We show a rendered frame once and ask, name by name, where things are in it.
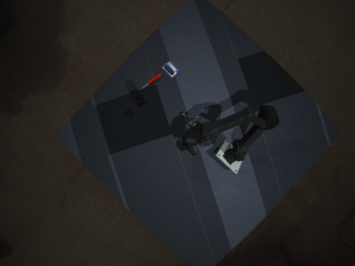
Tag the red-handled screwdriver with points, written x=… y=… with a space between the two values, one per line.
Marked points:
x=152 y=80

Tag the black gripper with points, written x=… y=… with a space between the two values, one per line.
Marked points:
x=193 y=150

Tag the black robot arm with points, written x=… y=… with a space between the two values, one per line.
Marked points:
x=207 y=132

